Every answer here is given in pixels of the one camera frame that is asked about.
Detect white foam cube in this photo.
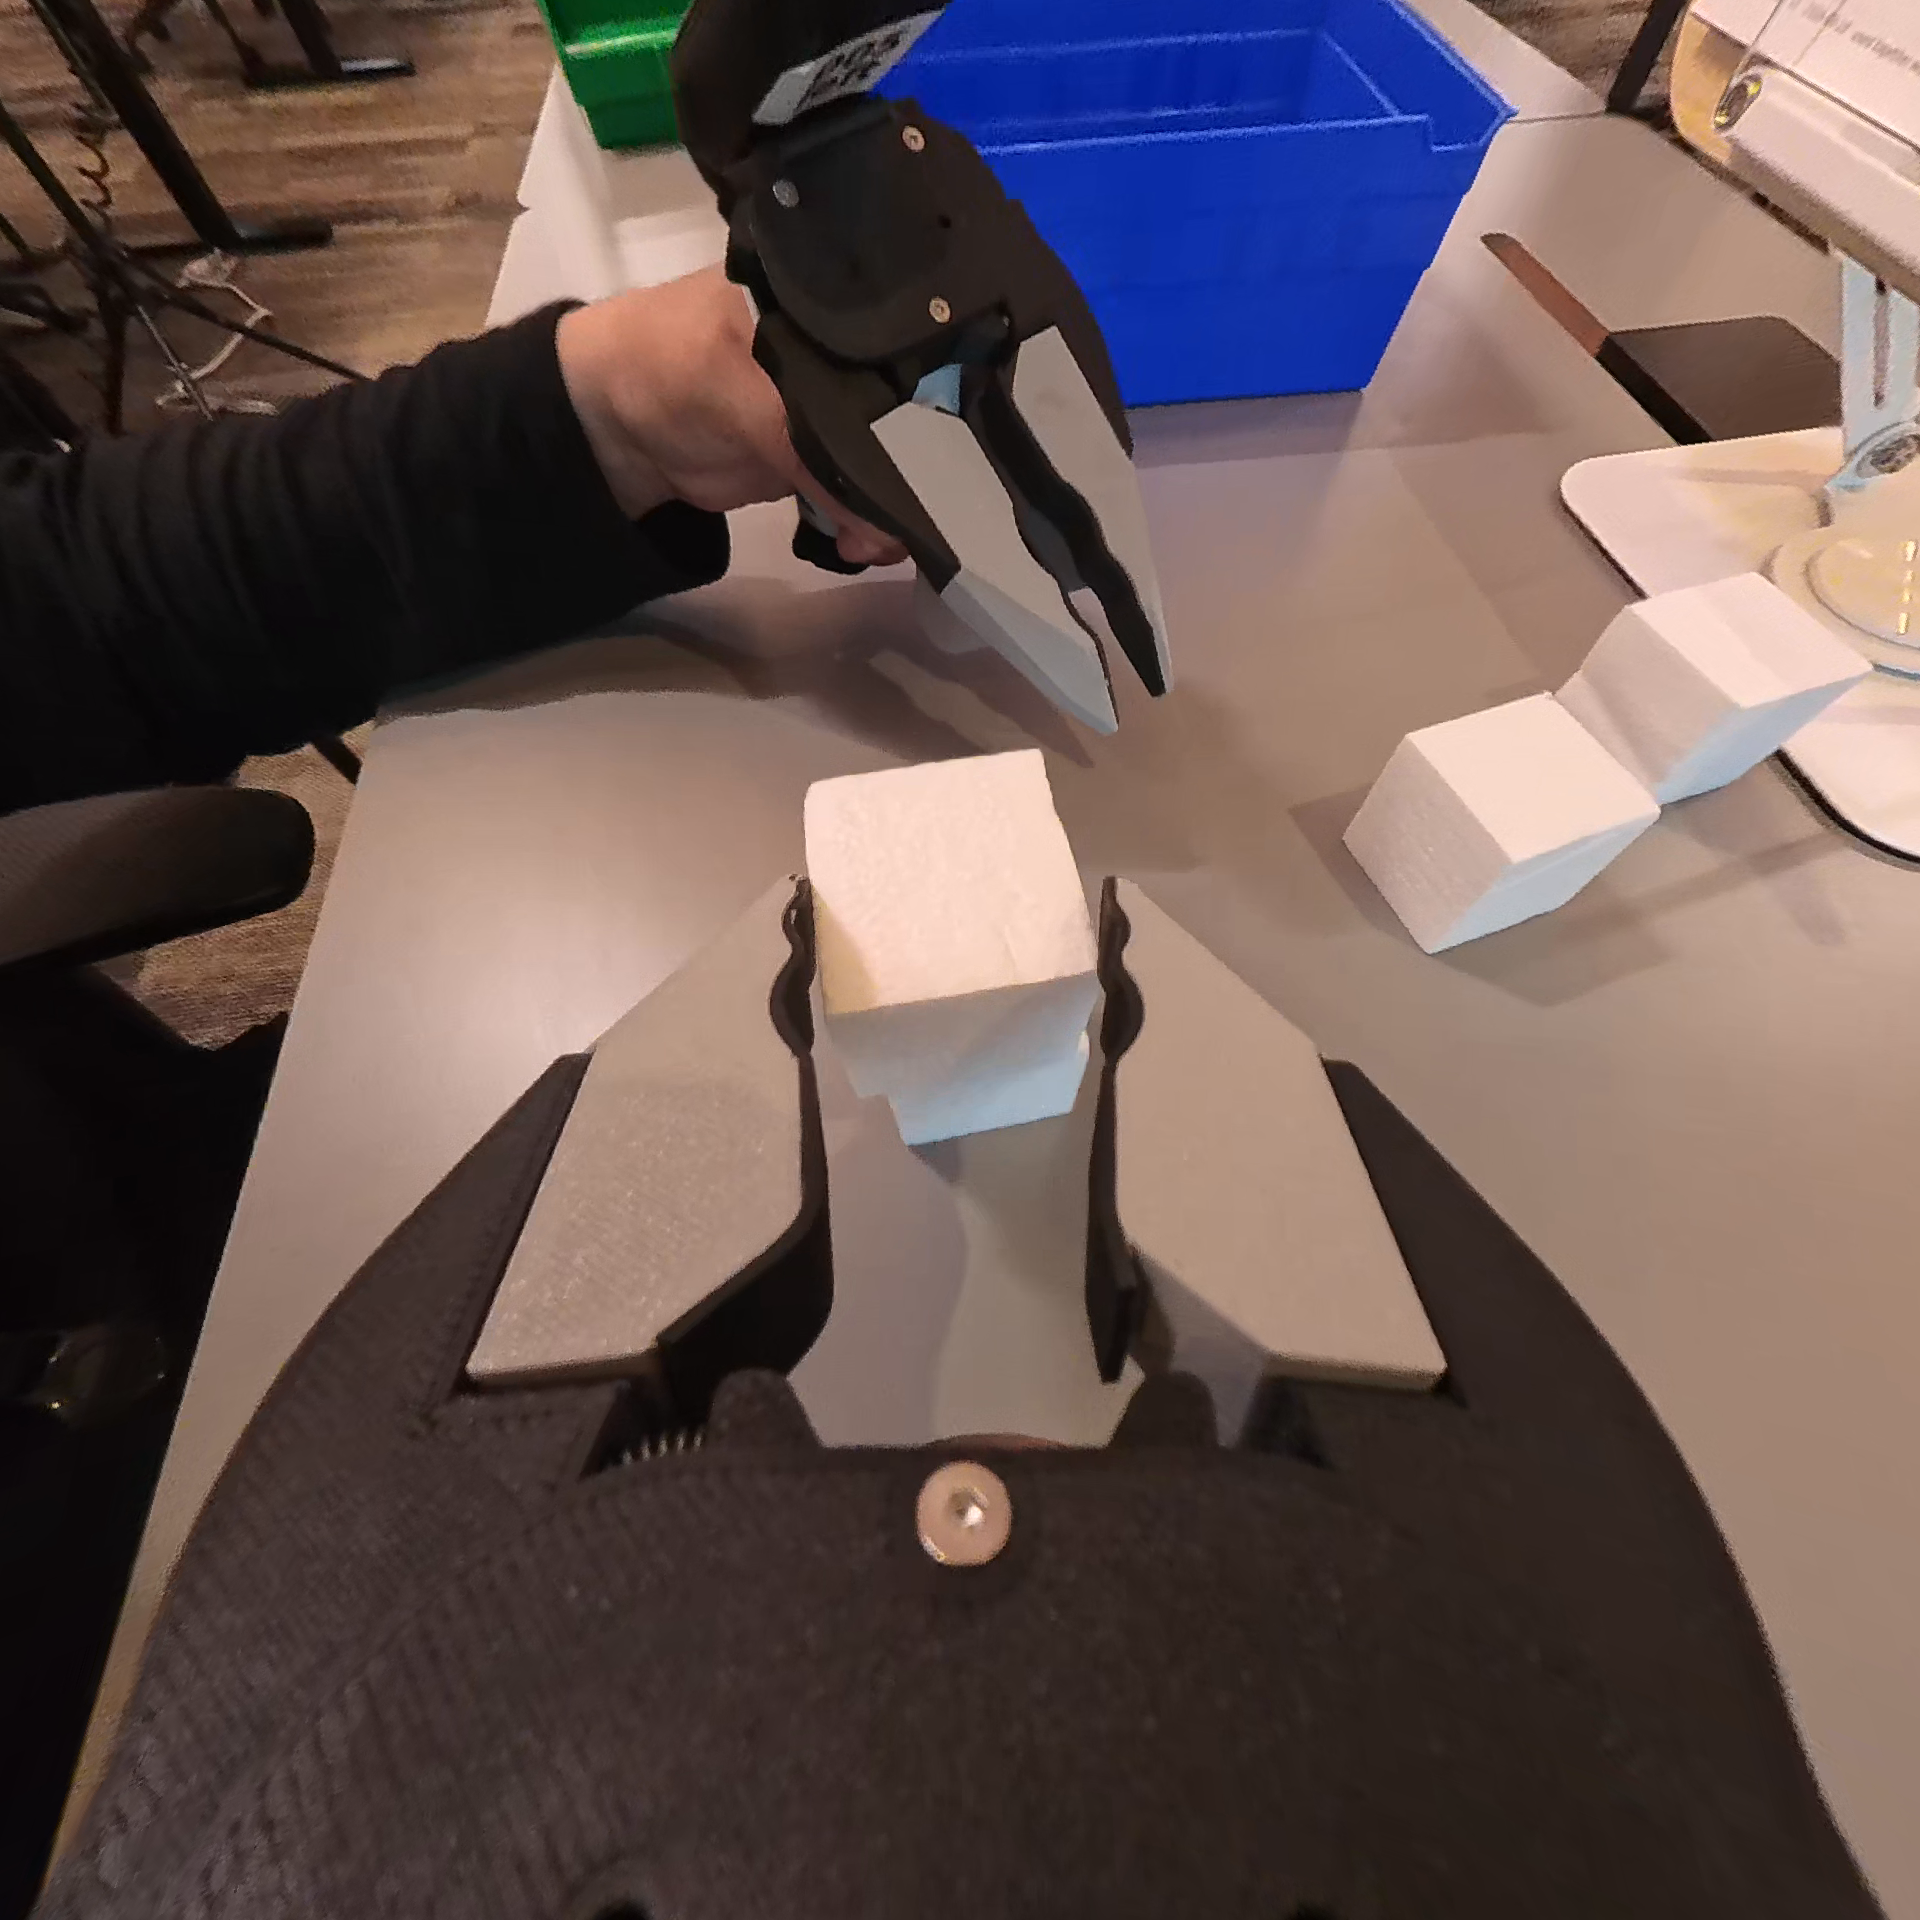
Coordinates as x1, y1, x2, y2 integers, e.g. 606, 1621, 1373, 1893
839, 1027, 1092, 1153
1557, 572, 1874, 807
1341, 692, 1663, 959
803, 748, 1099, 1058

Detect green plastic bin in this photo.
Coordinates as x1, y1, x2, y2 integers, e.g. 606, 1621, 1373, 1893
538, 0, 706, 149

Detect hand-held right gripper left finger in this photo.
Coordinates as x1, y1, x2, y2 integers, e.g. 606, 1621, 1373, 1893
459, 877, 837, 1391

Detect printed instruction sheet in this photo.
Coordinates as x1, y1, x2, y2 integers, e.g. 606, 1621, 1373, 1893
1697, 0, 1920, 167

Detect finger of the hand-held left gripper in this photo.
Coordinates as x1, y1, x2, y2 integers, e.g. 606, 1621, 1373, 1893
978, 317, 1175, 703
867, 364, 1124, 739

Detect black rectangular desk panel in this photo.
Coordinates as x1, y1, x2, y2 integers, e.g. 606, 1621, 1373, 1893
1593, 312, 1850, 449

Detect blue plastic bin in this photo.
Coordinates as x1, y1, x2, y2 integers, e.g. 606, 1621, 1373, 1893
870, 0, 1517, 409

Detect person's left forearm black sleeve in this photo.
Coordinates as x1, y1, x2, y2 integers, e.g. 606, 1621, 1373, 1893
0, 299, 734, 811

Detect person's dark clothed legs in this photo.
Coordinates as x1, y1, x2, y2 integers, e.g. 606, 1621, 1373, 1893
0, 960, 295, 1920

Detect white document stand with sheet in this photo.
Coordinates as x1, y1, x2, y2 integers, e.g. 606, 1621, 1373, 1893
1559, 0, 1920, 865

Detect person's left hand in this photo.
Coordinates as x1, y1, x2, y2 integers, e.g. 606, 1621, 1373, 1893
555, 274, 911, 576

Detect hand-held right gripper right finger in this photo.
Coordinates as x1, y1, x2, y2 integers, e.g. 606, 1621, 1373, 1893
1084, 877, 1451, 1391

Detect black table leg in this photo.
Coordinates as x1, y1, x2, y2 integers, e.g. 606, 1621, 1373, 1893
201, 0, 415, 88
22, 0, 337, 255

